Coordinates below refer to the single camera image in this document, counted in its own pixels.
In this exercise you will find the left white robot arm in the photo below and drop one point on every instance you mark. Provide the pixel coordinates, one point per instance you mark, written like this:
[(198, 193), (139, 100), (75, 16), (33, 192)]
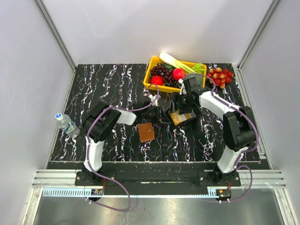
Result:
[(100, 121)]

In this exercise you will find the yellow plastic basket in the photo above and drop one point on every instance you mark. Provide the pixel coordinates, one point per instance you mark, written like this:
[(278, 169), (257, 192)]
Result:
[(156, 60)]

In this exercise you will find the green netted melon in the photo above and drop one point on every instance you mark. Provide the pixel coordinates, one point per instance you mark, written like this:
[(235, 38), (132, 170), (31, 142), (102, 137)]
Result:
[(199, 78)]

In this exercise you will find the aluminium frame rail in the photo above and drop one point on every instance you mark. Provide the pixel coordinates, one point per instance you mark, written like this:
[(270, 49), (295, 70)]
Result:
[(61, 183)]

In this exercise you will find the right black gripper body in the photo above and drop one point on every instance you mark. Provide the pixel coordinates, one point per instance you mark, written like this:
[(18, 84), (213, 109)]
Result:
[(185, 106)]

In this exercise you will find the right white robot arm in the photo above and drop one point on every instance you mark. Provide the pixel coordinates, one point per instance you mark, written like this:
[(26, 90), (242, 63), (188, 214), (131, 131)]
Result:
[(239, 130)]

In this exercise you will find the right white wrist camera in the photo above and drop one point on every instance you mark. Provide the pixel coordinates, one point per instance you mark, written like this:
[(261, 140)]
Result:
[(182, 88)]

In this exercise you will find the brown leather card holder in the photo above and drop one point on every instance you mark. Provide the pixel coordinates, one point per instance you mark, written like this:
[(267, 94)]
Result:
[(146, 132)]

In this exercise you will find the red apple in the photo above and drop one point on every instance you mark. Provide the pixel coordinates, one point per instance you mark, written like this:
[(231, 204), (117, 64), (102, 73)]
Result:
[(158, 80), (178, 73)]

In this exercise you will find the dark purple grape bunch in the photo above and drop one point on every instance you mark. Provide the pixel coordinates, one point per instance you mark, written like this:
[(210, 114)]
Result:
[(165, 73)]

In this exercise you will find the red cherry cluster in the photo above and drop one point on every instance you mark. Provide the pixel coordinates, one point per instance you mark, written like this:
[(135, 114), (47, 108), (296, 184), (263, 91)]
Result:
[(221, 76)]

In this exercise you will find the green cucumber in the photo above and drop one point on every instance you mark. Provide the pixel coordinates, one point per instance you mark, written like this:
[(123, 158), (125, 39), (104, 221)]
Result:
[(168, 66)]

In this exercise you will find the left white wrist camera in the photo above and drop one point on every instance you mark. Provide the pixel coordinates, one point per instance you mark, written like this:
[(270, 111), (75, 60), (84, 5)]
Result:
[(154, 99)]

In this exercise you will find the red apple back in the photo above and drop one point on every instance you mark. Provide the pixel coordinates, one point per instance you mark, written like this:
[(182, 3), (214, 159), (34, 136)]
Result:
[(178, 73)]

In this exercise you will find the red apple front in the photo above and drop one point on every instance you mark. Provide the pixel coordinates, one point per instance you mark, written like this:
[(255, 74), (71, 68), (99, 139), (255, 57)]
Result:
[(158, 80)]

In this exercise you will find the black card box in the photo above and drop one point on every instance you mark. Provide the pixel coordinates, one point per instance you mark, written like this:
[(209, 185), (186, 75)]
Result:
[(191, 118)]

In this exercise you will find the clear plastic water bottle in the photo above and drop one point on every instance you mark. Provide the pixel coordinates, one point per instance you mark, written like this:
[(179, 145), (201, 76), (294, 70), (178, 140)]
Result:
[(68, 127)]

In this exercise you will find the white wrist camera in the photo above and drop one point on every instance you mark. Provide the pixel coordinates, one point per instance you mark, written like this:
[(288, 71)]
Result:
[(154, 99), (182, 88)]

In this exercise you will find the white green leek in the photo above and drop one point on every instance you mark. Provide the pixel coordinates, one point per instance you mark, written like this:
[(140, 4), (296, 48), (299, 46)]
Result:
[(170, 60)]

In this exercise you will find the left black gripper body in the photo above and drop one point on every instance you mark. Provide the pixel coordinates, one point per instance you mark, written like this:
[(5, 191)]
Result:
[(153, 114)]

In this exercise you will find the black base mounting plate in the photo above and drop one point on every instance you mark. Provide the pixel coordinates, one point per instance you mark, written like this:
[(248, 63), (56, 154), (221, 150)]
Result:
[(194, 173)]

